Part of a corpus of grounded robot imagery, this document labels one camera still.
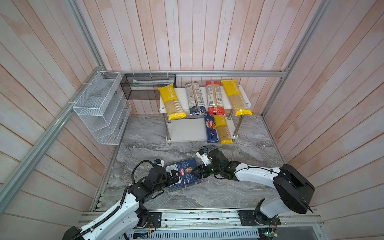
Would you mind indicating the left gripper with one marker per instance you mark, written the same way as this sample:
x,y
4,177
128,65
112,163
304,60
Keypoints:
x,y
170,182

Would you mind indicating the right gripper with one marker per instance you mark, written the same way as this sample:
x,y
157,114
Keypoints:
x,y
200,168

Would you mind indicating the wide blue Barilla pasta box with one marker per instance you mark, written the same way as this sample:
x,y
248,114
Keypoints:
x,y
186,179

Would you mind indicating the narrow blue Barilla spaghetti box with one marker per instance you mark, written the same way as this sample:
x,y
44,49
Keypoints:
x,y
211,130

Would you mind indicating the yellow Pastatime spaghetti bag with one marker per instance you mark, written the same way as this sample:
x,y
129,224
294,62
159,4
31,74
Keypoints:
x,y
236,98
172,103
223,130

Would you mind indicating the red spaghetti bag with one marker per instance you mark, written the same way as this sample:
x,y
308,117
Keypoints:
x,y
215,99

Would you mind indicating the dark blue clear spaghetti bag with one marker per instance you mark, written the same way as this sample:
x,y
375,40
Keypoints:
x,y
195,99

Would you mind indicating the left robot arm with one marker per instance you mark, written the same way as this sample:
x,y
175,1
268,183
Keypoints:
x,y
129,212

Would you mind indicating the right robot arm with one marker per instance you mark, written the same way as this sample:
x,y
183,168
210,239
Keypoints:
x,y
294,190

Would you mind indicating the white two-tier shelf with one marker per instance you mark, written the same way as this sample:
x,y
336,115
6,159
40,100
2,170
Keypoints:
x,y
194,129

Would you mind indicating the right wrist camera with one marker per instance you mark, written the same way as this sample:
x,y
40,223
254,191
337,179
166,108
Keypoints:
x,y
203,155

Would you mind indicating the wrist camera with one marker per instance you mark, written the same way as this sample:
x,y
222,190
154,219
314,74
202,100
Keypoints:
x,y
203,155
159,162

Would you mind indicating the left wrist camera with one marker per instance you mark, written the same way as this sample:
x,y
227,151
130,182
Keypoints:
x,y
159,162

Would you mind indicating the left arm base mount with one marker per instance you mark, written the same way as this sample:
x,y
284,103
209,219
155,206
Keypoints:
x,y
151,220

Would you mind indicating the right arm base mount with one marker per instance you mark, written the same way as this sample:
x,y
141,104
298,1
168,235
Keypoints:
x,y
257,218

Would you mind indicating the black wire mesh basket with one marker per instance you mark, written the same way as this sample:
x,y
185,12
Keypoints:
x,y
143,87

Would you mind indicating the white wire mesh rack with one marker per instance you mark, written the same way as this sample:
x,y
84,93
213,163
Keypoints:
x,y
102,108

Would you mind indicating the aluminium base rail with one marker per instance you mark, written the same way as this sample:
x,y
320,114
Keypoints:
x,y
196,219

